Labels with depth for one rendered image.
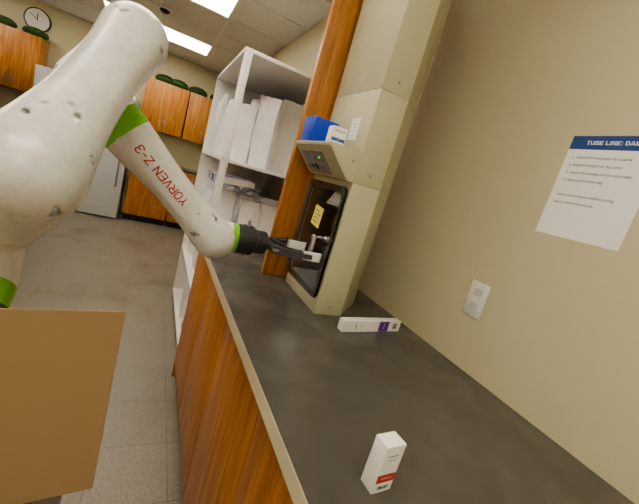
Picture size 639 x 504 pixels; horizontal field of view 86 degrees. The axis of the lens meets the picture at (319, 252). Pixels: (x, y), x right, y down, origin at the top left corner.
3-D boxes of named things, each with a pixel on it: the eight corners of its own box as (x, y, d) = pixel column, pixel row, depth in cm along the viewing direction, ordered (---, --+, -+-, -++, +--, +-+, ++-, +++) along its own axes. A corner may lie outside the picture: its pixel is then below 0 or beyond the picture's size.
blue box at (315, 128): (322, 148, 136) (328, 125, 134) (333, 149, 127) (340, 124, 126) (299, 140, 132) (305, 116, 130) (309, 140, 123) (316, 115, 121)
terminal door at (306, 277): (288, 270, 147) (313, 178, 140) (315, 299, 121) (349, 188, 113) (286, 269, 147) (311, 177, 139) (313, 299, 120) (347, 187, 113)
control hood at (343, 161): (314, 173, 140) (321, 148, 138) (353, 182, 112) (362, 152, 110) (288, 165, 135) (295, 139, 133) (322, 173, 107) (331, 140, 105)
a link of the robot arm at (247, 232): (228, 250, 112) (233, 258, 104) (237, 215, 110) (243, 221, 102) (246, 253, 115) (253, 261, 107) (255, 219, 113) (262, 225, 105)
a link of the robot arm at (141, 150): (149, 126, 86) (110, 151, 83) (149, 118, 76) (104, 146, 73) (238, 238, 101) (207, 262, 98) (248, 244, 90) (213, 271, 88)
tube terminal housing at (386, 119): (334, 287, 161) (386, 119, 146) (371, 319, 132) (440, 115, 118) (284, 280, 149) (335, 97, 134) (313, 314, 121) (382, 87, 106)
